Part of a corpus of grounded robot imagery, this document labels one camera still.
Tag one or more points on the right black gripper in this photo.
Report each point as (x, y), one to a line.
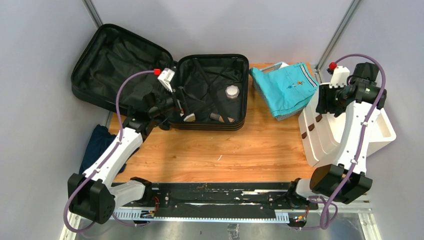
(324, 105)

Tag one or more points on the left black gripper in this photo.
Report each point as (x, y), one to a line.
(181, 96)

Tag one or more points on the white egg-shaped bottle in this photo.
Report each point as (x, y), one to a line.
(189, 117)

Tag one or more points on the white three-drawer storage unit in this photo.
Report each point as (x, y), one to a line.
(322, 133)

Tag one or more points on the teal garment with logo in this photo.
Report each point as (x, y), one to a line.
(299, 85)

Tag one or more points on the clear round plastic jar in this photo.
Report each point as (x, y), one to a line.
(232, 92)

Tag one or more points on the light blue plastic basket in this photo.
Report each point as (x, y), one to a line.
(269, 84)

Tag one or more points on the black ribbed hard-shell suitcase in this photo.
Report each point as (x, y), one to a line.
(118, 71)

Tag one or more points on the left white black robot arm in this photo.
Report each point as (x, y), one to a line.
(91, 194)

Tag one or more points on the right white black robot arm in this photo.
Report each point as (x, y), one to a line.
(344, 179)

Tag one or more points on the dark blue cloth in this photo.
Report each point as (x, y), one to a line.
(98, 143)

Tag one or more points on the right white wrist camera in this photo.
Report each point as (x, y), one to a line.
(339, 77)

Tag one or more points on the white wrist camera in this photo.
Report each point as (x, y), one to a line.
(165, 78)
(339, 77)

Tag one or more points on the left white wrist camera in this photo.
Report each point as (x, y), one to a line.
(165, 78)

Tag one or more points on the right aluminium frame post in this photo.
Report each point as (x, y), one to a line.
(342, 26)

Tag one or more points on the aluminium frame post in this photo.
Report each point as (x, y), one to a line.
(93, 13)
(342, 26)

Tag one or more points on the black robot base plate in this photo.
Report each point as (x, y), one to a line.
(216, 202)

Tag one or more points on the left aluminium frame post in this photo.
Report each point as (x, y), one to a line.
(93, 13)

